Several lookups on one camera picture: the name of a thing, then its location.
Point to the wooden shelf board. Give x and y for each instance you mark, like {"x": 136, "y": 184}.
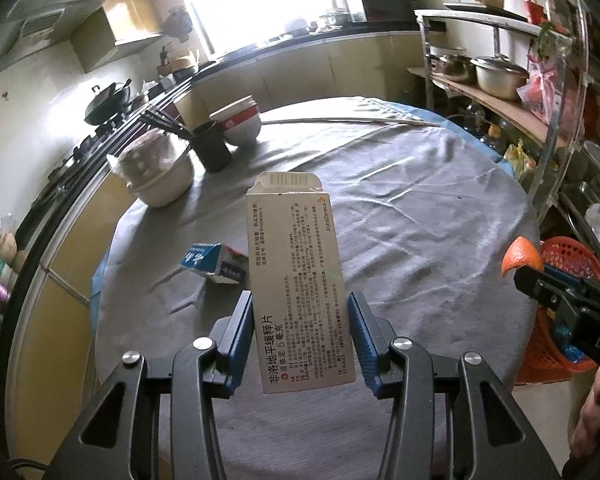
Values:
{"x": 505, "y": 110}

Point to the glass jar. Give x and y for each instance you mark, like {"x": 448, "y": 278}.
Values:
{"x": 5, "y": 240}

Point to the metal shelf rack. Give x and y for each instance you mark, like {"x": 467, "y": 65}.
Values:
{"x": 572, "y": 85}

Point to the large steel pot with lid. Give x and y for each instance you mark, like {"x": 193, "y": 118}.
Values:
{"x": 500, "y": 80}

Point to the white medicine box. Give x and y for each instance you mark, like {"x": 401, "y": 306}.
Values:
{"x": 295, "y": 280}

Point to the black gas stove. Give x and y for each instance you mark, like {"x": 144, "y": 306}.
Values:
{"x": 87, "y": 145}

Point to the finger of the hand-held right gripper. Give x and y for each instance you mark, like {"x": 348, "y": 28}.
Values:
{"x": 560, "y": 282}
{"x": 530, "y": 287}

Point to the small steel pot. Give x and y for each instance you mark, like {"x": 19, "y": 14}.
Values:
{"x": 452, "y": 67}

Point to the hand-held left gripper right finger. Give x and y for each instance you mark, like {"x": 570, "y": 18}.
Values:
{"x": 362, "y": 345}

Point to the white bowl red band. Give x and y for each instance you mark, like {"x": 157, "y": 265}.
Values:
{"x": 242, "y": 130}

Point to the person's right hand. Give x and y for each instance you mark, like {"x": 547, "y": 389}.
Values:
{"x": 597, "y": 420}

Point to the yellow wall cabinet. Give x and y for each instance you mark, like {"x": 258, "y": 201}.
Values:
{"x": 110, "y": 35}

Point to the range hood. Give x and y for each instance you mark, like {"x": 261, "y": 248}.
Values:
{"x": 55, "y": 12}

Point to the hanging blue cloth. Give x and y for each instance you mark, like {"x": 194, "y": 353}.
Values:
{"x": 179, "y": 22}

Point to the blue plastic bag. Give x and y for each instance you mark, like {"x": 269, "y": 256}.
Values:
{"x": 570, "y": 345}

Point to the red plastic basket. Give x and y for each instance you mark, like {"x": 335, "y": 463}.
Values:
{"x": 545, "y": 345}

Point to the window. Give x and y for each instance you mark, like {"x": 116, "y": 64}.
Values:
{"x": 250, "y": 5}

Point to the blue tablecloth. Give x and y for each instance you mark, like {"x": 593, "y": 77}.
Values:
{"x": 460, "y": 130}

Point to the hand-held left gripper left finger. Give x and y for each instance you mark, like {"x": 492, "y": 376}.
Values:
{"x": 240, "y": 345}

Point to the blue and white carton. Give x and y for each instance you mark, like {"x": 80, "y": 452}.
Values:
{"x": 210, "y": 262}

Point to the curved orange peel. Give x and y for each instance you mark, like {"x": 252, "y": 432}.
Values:
{"x": 520, "y": 255}

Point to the black kitchen countertop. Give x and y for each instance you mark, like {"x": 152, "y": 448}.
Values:
{"x": 305, "y": 42}

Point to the red plastic bag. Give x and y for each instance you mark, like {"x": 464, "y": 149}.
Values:
{"x": 540, "y": 90}

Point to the yellow plastic bag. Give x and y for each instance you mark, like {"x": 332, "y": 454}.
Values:
{"x": 520, "y": 160}

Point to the microwave oven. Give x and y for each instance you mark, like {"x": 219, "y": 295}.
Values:
{"x": 382, "y": 6}

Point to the bundle of black chopsticks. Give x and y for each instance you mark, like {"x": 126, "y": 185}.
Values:
{"x": 167, "y": 122}

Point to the grey tablecloth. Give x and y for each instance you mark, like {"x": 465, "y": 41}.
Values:
{"x": 420, "y": 220}

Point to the black wok with lid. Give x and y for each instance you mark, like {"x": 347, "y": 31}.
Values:
{"x": 105, "y": 105}

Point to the black chopstick holder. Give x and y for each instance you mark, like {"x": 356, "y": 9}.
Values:
{"x": 211, "y": 147}

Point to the cream bowl plastic cover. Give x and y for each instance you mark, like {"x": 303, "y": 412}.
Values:
{"x": 155, "y": 175}

